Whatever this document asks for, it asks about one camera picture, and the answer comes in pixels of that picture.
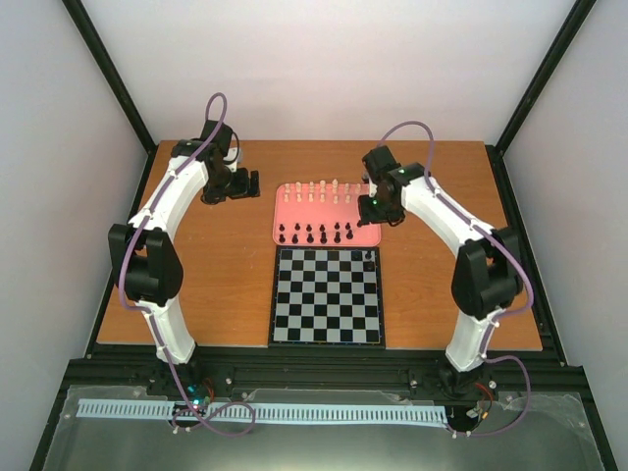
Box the pink plastic tray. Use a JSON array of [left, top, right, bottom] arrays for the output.
[[272, 182, 382, 247]]

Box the black white chessboard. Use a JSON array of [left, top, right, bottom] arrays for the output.
[[268, 246, 386, 348]]

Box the black aluminium frame base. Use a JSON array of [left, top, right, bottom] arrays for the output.
[[28, 141, 619, 471]]

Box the light blue cable duct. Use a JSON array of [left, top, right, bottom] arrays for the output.
[[76, 398, 447, 428]]

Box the black left frame post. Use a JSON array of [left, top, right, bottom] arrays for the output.
[[62, 0, 157, 153]]

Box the black frame post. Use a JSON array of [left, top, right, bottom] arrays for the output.
[[62, 0, 157, 153], [493, 0, 599, 153]]

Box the black right frame post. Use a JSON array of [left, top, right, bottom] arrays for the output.
[[493, 0, 599, 153]]

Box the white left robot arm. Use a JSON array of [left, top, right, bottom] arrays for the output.
[[108, 120, 260, 395]]

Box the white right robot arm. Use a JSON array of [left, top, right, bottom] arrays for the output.
[[358, 145, 524, 373]]

